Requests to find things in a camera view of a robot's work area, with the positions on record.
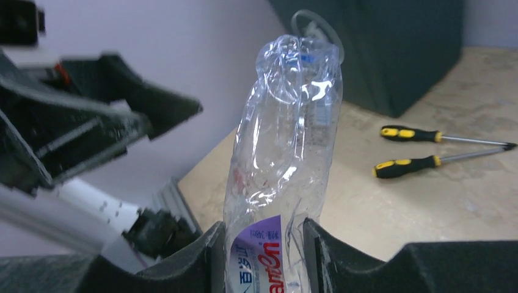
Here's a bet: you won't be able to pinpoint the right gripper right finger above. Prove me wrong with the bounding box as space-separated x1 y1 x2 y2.
304 219 517 292

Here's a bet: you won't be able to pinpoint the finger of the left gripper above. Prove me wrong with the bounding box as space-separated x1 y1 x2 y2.
60 54 203 140

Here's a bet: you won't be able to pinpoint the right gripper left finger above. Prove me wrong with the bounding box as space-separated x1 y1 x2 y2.
1 222 225 292

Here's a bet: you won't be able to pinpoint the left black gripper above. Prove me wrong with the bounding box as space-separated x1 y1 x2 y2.
1 52 151 194

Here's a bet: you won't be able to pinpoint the purple label bottle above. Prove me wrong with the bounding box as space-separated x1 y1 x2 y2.
223 35 343 292

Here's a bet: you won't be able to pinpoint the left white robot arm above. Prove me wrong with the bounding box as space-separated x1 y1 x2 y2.
1 46 203 273

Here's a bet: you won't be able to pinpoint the dark green trash bin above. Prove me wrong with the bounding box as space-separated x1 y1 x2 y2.
271 0 465 118

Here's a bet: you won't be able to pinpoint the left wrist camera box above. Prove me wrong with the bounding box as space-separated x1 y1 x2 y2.
1 1 59 68

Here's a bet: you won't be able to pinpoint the black handled pliers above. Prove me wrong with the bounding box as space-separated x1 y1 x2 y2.
380 125 517 150

